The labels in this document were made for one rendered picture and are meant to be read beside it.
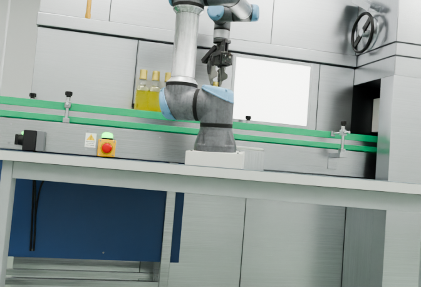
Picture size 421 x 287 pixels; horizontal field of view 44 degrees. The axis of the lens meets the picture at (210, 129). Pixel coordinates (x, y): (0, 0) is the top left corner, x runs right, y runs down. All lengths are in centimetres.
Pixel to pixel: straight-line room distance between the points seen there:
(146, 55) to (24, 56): 315
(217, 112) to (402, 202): 69
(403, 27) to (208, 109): 118
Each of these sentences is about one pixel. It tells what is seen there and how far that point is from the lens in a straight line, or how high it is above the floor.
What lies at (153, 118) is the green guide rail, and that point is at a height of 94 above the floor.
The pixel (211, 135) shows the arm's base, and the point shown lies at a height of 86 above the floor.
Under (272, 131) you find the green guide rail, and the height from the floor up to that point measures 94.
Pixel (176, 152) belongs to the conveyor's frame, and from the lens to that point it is 225.
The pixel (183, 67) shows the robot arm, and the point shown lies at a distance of 188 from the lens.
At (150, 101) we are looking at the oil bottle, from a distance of 237.
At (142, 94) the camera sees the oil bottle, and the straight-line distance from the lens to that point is 238.
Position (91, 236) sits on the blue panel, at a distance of 226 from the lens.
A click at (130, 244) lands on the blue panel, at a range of 228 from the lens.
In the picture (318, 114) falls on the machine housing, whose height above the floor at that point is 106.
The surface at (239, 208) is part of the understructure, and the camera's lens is 265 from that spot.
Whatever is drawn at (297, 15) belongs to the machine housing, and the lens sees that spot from 284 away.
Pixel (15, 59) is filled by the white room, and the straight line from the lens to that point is 560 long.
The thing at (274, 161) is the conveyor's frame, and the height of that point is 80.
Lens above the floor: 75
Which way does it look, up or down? 4 degrees up
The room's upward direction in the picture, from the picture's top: 5 degrees clockwise
